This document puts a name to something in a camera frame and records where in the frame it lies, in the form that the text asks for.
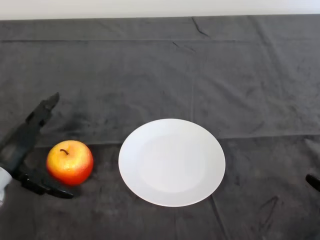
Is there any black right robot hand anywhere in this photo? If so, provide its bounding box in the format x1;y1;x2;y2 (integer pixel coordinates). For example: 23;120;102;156
305;173;320;193

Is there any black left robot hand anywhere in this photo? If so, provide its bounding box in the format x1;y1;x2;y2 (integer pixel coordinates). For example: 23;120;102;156
0;91;75;200

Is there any red yellow apple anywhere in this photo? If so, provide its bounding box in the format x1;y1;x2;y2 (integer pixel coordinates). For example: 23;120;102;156
46;140;95;186

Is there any white round plate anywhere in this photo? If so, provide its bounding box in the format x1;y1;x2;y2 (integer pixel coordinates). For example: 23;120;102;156
118;118;226;208

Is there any black cloth table cover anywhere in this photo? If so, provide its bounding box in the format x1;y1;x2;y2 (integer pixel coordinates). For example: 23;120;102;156
0;14;320;240

